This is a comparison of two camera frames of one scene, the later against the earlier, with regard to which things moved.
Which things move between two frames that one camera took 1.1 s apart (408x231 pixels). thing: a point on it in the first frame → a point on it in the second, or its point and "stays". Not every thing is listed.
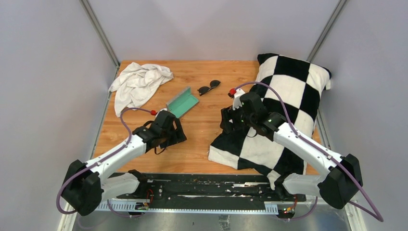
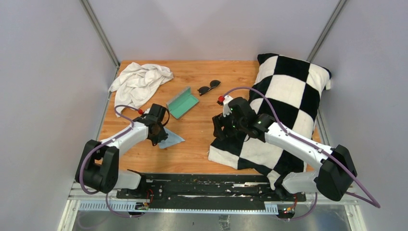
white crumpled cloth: [136, 84] stays
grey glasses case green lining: [182, 103] stays
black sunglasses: [203, 89] stays
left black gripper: [178, 135] → [162, 136]
